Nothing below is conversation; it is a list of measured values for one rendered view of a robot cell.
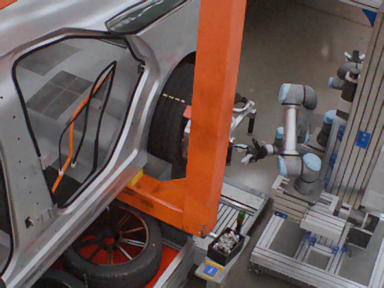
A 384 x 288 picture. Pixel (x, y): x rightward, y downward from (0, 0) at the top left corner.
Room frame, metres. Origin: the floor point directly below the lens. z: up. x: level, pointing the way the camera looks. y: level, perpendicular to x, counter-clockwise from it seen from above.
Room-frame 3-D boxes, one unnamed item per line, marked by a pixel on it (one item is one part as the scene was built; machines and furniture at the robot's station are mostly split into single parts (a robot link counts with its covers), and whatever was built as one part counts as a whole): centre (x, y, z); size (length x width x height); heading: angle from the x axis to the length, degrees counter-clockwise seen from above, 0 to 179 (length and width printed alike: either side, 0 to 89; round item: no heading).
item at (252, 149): (2.66, -0.41, 0.80); 0.12 x 0.08 x 0.09; 110
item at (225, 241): (2.11, -0.26, 0.51); 0.20 x 0.14 x 0.13; 145
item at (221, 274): (2.09, -0.25, 0.44); 0.43 x 0.17 x 0.03; 155
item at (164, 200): (2.40, 0.22, 0.69); 0.52 x 0.17 x 0.35; 65
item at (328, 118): (2.82, -0.91, 0.98); 0.13 x 0.12 x 0.14; 81
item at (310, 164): (2.37, -0.70, 0.98); 0.13 x 0.12 x 0.14; 94
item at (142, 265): (2.12, 0.46, 0.39); 0.66 x 0.66 x 0.24
